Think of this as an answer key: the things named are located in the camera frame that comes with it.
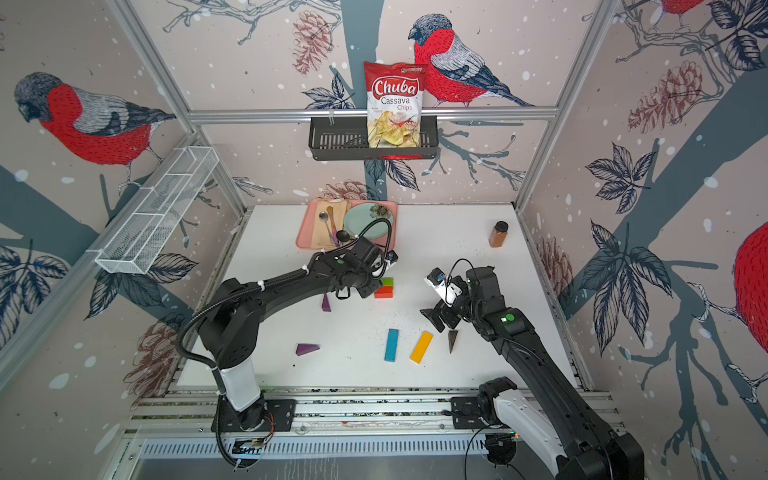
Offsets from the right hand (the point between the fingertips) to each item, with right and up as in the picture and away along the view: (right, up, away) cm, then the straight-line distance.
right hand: (436, 293), depth 80 cm
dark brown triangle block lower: (+6, -13, +6) cm, 16 cm away
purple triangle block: (-33, -6, +11) cm, 35 cm away
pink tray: (-46, +18, +34) cm, 60 cm away
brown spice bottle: (+26, +16, +24) cm, 39 cm away
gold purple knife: (-35, +19, +35) cm, 53 cm away
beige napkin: (-40, +15, +32) cm, 53 cm away
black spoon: (-31, +15, +31) cm, 46 cm away
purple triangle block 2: (-37, -17, +5) cm, 41 cm away
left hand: (-16, +4, +11) cm, 20 cm away
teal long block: (-12, -17, +6) cm, 22 cm away
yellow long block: (-3, -18, +6) cm, 19 cm away
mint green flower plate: (-26, +23, +39) cm, 52 cm away
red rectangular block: (-14, 0, +2) cm, 14 cm away
